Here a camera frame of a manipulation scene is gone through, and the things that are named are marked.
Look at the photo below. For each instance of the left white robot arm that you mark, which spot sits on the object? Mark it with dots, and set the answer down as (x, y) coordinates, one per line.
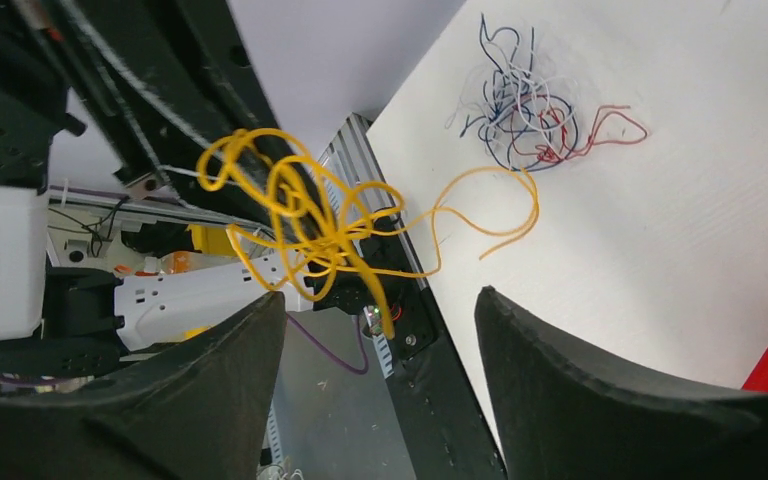
(60, 321)

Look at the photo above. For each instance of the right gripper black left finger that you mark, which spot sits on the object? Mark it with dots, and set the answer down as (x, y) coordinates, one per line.
(198, 410)

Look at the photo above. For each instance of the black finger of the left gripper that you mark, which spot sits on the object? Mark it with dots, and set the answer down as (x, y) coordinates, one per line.
(164, 80)

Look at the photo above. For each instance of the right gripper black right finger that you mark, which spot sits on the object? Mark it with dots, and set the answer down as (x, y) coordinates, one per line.
(568, 409)

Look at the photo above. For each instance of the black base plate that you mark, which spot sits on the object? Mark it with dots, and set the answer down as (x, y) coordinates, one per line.
(445, 431)

